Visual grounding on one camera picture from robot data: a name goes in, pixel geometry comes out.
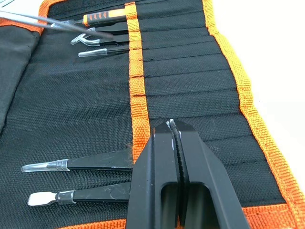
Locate black orange tool roll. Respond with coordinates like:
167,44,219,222
0,0,305,229

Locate black tweezers pointed clear cap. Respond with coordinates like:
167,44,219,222
20,152,134,174

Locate grey metal tweezers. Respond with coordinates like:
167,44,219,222
0,10,114,40

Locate orange black handled tool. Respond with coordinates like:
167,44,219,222
51,8,127,27

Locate thin black tweezers clear cap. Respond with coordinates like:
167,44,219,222
78,46,131,58

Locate black tweezers curved clear cap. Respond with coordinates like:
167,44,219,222
70,32,131,48

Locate black tweezers flat silver tip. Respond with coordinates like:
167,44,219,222
27,182,132,207

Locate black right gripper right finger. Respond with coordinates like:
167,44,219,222
172,119,251,229

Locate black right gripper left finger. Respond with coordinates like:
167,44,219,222
126,120,181,229

